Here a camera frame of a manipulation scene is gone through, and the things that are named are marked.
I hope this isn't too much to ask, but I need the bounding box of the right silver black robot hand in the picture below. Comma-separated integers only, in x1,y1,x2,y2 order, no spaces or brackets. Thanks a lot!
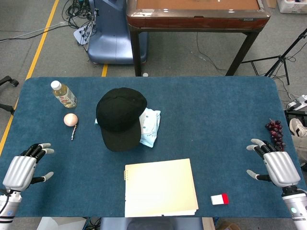
246,138,301,188

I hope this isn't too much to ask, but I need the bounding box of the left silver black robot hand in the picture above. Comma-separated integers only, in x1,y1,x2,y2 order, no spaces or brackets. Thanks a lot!
2,143,55,192

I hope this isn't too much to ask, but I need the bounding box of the black baseball cap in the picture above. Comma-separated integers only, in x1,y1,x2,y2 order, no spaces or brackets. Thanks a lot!
95,87,148,152

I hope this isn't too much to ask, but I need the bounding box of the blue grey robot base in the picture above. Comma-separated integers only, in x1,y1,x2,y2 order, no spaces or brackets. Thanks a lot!
86,0,148,65

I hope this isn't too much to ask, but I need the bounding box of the beige trouser leg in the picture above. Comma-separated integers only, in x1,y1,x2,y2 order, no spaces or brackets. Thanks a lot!
294,136,307,166

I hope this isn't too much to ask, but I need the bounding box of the purple grape bunch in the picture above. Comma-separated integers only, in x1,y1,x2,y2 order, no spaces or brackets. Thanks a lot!
265,118,287,151

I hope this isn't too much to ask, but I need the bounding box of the white sneaker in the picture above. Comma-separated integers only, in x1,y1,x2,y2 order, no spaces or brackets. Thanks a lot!
289,118,307,138

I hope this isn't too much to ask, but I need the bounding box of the white power strip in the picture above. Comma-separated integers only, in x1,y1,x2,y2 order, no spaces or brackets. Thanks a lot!
287,94,307,111

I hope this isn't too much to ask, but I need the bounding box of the small red white box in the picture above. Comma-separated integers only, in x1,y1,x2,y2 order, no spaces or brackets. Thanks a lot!
210,193,230,206

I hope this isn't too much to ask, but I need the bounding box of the pink ball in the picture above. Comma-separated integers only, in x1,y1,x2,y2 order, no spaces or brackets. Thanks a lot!
63,113,79,127

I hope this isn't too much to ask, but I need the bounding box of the plastic bottle with yellow drink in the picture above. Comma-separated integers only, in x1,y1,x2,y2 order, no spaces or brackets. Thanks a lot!
50,80,78,109

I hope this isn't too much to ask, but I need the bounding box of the black office chair base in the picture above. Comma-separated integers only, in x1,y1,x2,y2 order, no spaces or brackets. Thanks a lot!
0,75,19,116

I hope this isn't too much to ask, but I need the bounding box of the blue felt table mat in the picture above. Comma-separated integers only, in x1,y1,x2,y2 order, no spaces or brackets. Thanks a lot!
0,76,307,219

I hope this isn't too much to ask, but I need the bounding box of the black tripod stand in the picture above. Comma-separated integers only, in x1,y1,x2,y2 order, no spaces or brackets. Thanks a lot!
241,27,307,86

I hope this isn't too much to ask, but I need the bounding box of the light blue wet wipes pack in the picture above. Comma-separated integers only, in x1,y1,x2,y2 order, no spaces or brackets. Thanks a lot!
139,107,161,148

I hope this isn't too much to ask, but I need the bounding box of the white multi socket board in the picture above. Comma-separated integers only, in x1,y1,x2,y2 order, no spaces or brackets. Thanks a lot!
73,23,96,46

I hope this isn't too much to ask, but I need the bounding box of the white storage crate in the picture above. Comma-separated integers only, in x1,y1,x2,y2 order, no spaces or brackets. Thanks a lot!
277,0,307,14

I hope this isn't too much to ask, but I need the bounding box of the brown mahjong table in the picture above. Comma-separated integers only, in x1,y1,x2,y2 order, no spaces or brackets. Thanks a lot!
126,0,272,77

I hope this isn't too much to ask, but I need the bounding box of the beige ring binder notebook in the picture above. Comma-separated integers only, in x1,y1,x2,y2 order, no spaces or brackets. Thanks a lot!
123,158,200,218

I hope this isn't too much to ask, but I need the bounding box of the black cable bundle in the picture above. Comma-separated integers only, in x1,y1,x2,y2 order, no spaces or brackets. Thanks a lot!
62,0,99,29

